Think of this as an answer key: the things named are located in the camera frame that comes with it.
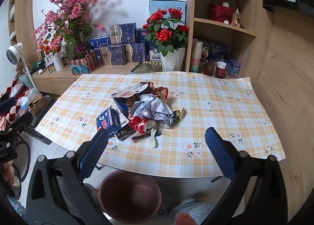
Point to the brown cup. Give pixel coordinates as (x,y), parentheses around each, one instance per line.
(209,68)

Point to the black plastic fork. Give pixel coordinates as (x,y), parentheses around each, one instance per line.
(160,132)

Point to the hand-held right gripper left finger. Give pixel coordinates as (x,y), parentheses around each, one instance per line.
(94,151)

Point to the pink blossom plant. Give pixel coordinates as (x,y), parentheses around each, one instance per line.
(73,6)

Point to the person's grey fleece clothing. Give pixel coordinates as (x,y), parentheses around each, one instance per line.
(196,207)

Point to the navy box with red logo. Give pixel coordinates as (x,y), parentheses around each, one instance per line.
(141,34)

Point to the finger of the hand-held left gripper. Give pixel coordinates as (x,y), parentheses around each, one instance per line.
(17,123)
(7,105)

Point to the small blue printed carton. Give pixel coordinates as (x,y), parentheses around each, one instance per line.
(108,120)

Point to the black side table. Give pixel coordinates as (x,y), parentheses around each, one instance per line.
(47,109)

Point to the row of small brown bottles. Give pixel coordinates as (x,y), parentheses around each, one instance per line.
(47,69)

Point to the blue gold gift box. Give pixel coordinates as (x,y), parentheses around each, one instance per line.
(122,33)
(136,52)
(111,55)

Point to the small blue box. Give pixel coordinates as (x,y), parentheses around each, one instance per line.
(233,69)

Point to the wooden low cabinet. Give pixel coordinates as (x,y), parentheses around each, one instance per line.
(56,82)

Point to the gold green wrapper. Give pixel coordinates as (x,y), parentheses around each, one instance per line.
(179,114)

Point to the stack of pastel cups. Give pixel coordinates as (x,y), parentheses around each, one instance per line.
(196,55)

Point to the blue flat box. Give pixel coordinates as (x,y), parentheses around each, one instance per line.
(99,42)

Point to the cardboard box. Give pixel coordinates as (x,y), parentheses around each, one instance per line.
(39,104)

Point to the red white checkered blanket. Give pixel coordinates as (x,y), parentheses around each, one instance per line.
(13,91)

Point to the navy blue box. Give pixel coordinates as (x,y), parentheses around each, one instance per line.
(122,105)

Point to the red rose plant white pot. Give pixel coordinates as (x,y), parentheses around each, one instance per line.
(169,43)

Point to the light blue tall box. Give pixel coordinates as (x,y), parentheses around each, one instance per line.
(162,6)

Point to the navy white box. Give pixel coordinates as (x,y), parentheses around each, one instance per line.
(154,53)

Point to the white paper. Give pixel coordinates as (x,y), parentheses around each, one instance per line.
(152,109)

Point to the red basket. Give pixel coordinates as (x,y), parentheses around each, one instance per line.
(219,11)

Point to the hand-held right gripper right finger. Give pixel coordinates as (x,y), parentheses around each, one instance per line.
(219,151)

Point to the brown trash bin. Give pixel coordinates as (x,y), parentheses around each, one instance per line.
(130,198)

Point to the glass perfume bottle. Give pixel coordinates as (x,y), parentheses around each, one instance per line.
(236,18)

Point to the person's left hand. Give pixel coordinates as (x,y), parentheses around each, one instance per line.
(8,175)

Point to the red lighter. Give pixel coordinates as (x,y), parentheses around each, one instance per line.
(138,138)

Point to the white plastic spoon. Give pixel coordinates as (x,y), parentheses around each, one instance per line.
(153,141)

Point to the clear plastic packaging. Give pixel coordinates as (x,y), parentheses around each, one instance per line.
(127,90)

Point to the clear plastic bag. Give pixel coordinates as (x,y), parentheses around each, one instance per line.
(25,99)

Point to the plaid floral tablecloth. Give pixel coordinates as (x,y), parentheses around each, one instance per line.
(220,107)

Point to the wooden shelf unit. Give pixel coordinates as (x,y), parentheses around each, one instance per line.
(245,50)

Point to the red snack wrapper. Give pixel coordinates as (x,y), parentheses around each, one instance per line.
(159,93)

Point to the orange flowers in ribbed vase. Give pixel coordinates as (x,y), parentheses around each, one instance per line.
(58,61)

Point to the small black carton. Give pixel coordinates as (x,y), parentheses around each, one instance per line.
(124,133)

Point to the dark blue printed box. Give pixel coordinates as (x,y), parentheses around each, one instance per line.
(215,49)

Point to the red paper cup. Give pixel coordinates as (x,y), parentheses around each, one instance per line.
(220,70)

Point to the white desk fan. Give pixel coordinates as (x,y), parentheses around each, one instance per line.
(14,51)

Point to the red soda can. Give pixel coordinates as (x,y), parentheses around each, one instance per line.
(144,125)

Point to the dark counter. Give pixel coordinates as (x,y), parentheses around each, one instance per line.
(289,6)

